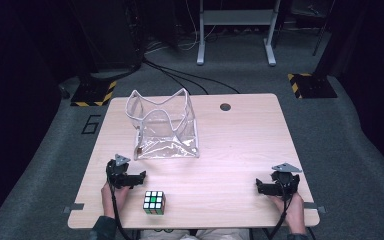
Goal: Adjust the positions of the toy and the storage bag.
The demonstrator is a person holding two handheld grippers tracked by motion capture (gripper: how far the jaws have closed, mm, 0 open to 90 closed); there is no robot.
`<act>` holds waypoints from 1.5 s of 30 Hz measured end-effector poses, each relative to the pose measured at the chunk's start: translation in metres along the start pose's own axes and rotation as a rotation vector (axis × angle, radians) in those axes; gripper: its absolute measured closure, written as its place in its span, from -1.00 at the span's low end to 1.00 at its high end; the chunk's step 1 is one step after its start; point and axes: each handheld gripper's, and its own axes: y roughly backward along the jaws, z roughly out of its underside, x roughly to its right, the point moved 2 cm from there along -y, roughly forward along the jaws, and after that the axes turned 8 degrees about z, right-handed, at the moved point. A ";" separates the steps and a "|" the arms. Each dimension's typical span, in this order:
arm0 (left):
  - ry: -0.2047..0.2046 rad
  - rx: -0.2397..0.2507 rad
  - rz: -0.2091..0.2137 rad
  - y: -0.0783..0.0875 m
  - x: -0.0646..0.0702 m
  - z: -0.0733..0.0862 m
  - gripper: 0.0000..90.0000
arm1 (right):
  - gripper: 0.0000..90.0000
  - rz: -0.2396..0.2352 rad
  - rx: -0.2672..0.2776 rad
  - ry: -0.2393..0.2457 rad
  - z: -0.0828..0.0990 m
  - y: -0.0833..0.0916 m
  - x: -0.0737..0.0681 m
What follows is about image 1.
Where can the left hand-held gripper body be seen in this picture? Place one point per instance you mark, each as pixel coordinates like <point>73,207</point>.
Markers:
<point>117,175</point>

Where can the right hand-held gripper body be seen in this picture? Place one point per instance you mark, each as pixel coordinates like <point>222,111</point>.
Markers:
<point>286,182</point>

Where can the colourful puzzle cube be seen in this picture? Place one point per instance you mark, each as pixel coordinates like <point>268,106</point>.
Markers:
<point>154,202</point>

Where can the transparent plastic bag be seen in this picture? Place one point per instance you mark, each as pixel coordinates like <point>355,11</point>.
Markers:
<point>166,133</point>

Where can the person's left hand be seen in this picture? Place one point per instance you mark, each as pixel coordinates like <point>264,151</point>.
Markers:
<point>115,201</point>

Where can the person's right hand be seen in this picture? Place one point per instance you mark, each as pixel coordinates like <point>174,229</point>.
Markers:
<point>295,213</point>

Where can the person's light trousers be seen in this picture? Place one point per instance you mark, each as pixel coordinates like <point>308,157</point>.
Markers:
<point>196,234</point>

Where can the black equipment cabinet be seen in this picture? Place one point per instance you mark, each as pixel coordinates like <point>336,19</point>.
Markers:
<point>110,33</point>

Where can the black stand pole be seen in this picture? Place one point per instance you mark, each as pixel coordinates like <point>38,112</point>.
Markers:
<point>323,30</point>

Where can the grey metal table bracket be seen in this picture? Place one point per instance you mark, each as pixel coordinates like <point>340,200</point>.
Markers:
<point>74,207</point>
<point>314,206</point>

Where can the black yellow striped base plate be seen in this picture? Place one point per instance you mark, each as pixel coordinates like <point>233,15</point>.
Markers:
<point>313,86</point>
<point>93,93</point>

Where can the white metal stand frame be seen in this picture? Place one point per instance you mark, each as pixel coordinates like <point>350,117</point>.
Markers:
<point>236,17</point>

